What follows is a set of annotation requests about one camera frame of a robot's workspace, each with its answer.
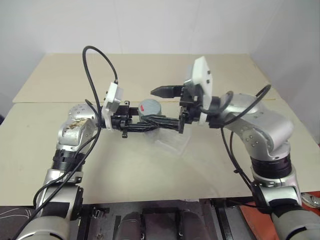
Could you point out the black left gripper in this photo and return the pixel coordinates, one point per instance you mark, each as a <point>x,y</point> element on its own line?
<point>122,110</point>

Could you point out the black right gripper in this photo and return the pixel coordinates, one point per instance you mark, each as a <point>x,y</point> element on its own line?
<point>190,105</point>

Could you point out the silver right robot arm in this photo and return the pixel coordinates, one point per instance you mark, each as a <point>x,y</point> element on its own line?
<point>262,125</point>

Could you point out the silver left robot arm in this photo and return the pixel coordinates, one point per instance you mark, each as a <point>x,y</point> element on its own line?
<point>75,130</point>

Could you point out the clear plastic bag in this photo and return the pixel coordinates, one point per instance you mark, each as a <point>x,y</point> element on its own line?
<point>172,142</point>

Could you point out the dark grey rounded shape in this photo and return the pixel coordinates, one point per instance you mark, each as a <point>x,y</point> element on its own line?
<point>130,225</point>
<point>191,225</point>

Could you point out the orange mat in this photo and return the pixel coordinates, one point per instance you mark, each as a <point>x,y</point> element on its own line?
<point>246,211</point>

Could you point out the black cloth with white lines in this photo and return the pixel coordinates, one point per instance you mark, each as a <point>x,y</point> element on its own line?
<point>15,220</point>

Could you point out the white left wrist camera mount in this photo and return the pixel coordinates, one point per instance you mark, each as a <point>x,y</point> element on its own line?
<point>112,96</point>

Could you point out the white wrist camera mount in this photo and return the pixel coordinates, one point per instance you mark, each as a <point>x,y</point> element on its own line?
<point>112,96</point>
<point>202,72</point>

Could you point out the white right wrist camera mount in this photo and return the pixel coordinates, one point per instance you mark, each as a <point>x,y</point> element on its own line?
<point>202,72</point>

